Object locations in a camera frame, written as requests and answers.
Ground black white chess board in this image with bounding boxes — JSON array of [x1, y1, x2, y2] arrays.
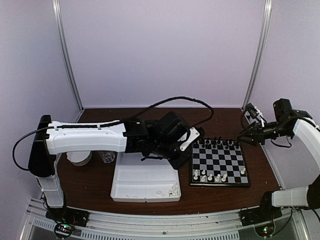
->
[[189, 140, 251, 188]]

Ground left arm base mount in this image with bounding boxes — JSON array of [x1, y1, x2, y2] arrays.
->
[[45, 207, 89, 239]]

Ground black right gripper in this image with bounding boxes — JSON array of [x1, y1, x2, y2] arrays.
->
[[237, 120, 292, 147]]

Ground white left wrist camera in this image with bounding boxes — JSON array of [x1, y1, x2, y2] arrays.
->
[[178, 127, 203, 152]]

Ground front aluminium rail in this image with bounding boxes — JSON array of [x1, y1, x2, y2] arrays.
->
[[17, 200, 312, 240]]

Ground white scalloped bowl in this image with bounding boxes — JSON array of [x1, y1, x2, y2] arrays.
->
[[66, 151, 92, 167]]

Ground aluminium frame post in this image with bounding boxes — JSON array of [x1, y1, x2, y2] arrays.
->
[[241, 0, 273, 110], [52, 0, 84, 112]]

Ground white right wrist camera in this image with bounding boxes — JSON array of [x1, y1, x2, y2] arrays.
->
[[244, 103, 266, 128]]

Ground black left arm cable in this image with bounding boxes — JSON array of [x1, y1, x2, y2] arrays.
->
[[99, 96, 215, 128]]

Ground white plastic compartment tray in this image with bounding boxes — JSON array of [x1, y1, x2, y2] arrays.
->
[[110, 153, 182, 203]]

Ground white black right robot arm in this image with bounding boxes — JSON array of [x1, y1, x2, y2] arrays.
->
[[237, 98, 320, 221]]

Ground right aluminium frame post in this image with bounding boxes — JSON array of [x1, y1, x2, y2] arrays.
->
[[241, 0, 273, 110]]

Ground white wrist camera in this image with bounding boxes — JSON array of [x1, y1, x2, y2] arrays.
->
[[178, 127, 203, 152], [244, 103, 266, 128]]

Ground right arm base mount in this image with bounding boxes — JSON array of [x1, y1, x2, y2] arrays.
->
[[239, 207, 283, 239]]

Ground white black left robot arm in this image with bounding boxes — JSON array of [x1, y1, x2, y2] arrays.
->
[[19, 111, 201, 222]]

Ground left aluminium frame post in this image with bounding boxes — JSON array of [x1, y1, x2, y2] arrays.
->
[[52, 0, 84, 112]]

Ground row of black chess pieces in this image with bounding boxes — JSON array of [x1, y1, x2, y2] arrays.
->
[[197, 136, 240, 150]]

